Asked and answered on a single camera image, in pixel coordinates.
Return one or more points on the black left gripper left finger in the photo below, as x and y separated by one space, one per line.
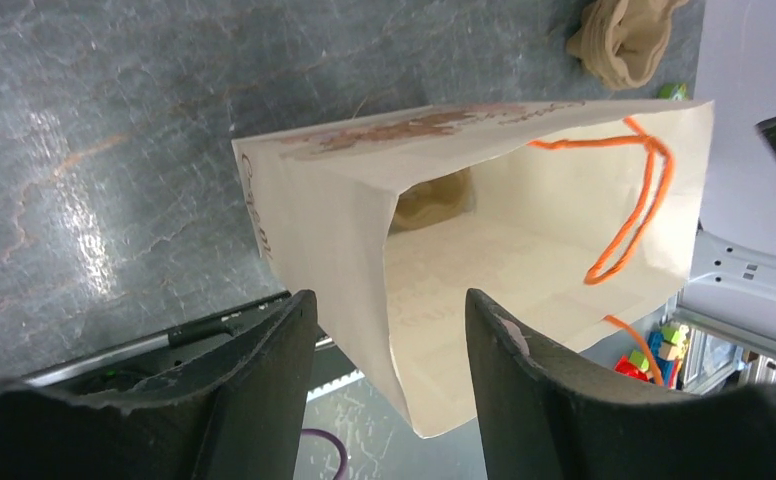
234 412

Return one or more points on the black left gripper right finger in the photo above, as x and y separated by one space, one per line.
546 412

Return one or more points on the paper takeout bag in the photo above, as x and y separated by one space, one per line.
580 210

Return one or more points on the single cardboard cup carrier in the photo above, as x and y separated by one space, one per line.
432 202

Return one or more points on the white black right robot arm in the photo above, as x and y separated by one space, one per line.
721 263

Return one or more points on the green toy figure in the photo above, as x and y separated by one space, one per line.
674 91

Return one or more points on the colourful toy blocks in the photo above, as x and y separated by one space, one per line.
658 357

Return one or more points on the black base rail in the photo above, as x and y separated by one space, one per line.
123 366

